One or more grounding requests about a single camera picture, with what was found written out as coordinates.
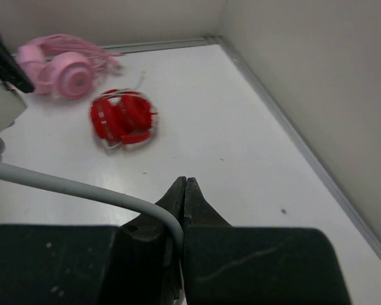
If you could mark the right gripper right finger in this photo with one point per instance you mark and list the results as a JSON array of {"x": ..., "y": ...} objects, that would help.
[{"x": 224, "y": 264}]

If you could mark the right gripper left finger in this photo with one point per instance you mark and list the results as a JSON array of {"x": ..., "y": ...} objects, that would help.
[{"x": 136, "y": 263}]

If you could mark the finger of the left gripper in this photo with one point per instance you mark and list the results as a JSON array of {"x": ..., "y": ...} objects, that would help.
[{"x": 11, "y": 72}]

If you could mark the red wrapped headphones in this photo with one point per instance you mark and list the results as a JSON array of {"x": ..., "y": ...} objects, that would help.
[{"x": 123, "y": 118}]

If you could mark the aluminium frame rail left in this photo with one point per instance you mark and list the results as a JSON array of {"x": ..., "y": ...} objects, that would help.
[{"x": 123, "y": 49}]

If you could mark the aluminium frame rail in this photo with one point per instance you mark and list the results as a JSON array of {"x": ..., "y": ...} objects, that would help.
[
  {"x": 298, "y": 140},
  {"x": 123, "y": 49}
]

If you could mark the aluminium frame rail back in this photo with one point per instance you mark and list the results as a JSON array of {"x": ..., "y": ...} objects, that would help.
[{"x": 298, "y": 140}]

